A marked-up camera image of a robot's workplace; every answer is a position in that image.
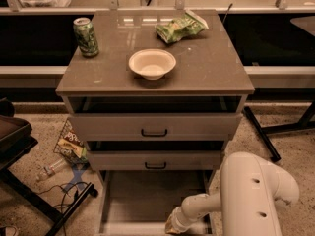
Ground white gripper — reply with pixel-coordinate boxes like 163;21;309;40
164;206;193;234

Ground grey drawer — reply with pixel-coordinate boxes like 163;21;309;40
94;170;213;236
69;113;241;142
87;150;221;170

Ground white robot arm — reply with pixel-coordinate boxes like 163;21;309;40
165;152;299;236

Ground grey drawer cabinet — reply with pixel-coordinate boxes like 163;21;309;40
55;9;256;197

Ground red chip bag on floor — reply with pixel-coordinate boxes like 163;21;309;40
53;120;88;164

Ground clear plastic bottle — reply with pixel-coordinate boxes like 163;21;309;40
36;158;67;181

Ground white paper bowl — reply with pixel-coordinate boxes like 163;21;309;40
128;49;176;80

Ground green soda can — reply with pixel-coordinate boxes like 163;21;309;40
73;17;99;57

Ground green chip bag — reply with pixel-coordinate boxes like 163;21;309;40
155;10;209;44

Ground metal railing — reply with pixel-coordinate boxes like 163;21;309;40
0;0;315;17

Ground black cable on floor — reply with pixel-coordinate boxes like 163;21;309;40
34;181;90;236

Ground black stand frame right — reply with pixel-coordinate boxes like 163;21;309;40
243;101;315;162

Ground black cart frame left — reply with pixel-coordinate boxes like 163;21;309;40
0;98;98;236

